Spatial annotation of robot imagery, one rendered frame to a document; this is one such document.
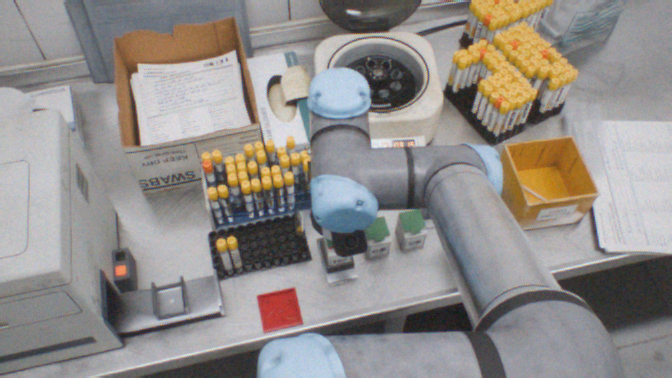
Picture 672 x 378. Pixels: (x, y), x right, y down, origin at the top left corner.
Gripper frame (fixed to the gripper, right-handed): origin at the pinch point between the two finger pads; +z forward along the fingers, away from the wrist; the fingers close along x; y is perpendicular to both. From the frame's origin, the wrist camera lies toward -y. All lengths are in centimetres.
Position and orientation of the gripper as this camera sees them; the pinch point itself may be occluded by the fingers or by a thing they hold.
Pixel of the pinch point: (339, 240)
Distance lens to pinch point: 103.8
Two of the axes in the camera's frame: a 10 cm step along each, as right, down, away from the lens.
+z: -0.1, 5.4, 8.4
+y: -2.4, -8.2, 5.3
